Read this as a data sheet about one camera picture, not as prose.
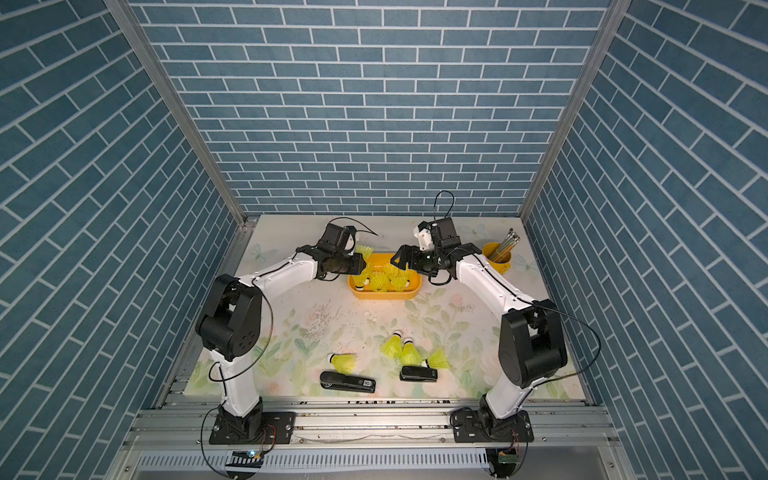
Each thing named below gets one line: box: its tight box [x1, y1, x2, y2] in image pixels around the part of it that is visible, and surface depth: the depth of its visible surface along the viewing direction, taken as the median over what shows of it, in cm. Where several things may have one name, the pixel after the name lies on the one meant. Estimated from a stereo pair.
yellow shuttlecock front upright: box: [401, 338, 423, 367], surface depth 86 cm
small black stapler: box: [399, 366, 438, 382], surface depth 82 cm
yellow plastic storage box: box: [348, 253, 423, 300], surface depth 98 cm
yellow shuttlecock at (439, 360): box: [427, 348, 451, 369], surface depth 83 cm
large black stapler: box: [320, 371, 377, 393], surface depth 80 cm
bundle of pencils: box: [490, 227, 521, 263], surface depth 96 cm
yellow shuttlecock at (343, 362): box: [328, 353, 357, 375], surface depth 86 cm
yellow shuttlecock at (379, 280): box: [370, 271, 390, 292], surface depth 98 cm
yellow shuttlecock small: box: [381, 330, 403, 361], surface depth 88 cm
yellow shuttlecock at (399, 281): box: [388, 273, 411, 292], surface depth 98 cm
